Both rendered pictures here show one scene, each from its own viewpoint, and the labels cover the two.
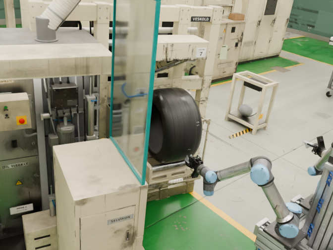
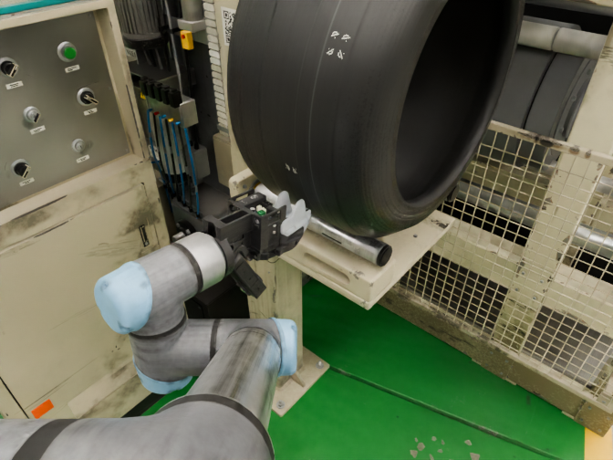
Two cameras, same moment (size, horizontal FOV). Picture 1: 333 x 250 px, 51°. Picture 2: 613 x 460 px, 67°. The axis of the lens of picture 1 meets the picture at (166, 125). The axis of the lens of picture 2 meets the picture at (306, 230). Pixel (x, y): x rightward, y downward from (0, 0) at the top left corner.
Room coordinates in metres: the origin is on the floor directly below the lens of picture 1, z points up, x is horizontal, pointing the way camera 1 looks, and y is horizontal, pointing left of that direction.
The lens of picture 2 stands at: (2.04, -0.77, 1.49)
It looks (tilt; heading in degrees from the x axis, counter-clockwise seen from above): 39 degrees down; 70
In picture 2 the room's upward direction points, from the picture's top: straight up
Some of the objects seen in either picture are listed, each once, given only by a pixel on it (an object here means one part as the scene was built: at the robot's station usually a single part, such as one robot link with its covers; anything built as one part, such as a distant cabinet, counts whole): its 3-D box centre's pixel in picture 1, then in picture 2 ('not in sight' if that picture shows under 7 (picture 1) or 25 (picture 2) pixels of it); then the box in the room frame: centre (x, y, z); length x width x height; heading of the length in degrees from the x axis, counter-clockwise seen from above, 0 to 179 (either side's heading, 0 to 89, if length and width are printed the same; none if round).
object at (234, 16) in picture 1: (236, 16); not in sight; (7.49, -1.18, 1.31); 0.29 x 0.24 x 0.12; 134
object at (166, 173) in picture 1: (167, 172); (313, 243); (2.32, -0.05, 0.83); 0.36 x 0.09 x 0.06; 119
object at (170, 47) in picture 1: (168, 47); not in sight; (2.76, 0.05, 1.71); 0.61 x 0.25 x 0.15; 119
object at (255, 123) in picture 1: (250, 101); not in sight; (5.14, -1.27, 0.40); 0.60 x 0.35 x 0.80; 44
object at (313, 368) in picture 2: not in sight; (279, 367); (2.30, 0.23, 0.02); 0.27 x 0.27 x 0.04; 29
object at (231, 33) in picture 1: (217, 49); not in sight; (7.38, -0.90, 0.62); 0.91 x 0.58 x 1.25; 134
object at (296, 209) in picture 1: (291, 214); not in sight; (1.91, -0.91, 0.88); 0.13 x 0.12 x 0.14; 160
